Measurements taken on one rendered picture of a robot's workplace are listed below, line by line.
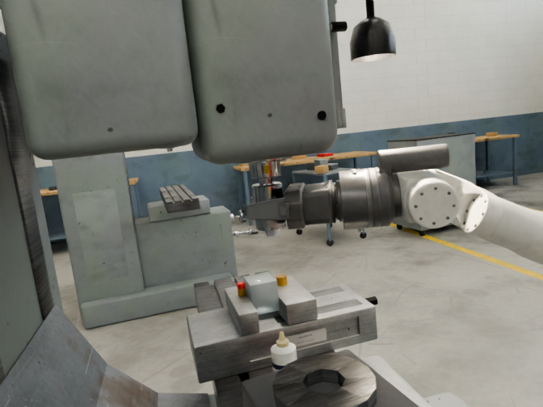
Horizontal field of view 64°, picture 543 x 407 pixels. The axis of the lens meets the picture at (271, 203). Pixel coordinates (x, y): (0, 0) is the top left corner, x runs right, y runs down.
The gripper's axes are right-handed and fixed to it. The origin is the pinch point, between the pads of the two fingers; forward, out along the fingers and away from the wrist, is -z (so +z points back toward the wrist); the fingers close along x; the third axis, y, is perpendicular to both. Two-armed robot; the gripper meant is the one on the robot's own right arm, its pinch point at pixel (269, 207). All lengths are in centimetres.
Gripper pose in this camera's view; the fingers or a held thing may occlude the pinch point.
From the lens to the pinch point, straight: 66.3
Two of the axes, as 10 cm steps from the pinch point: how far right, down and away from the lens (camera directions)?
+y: 1.2, 9.8, 1.6
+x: -1.3, 1.7, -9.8
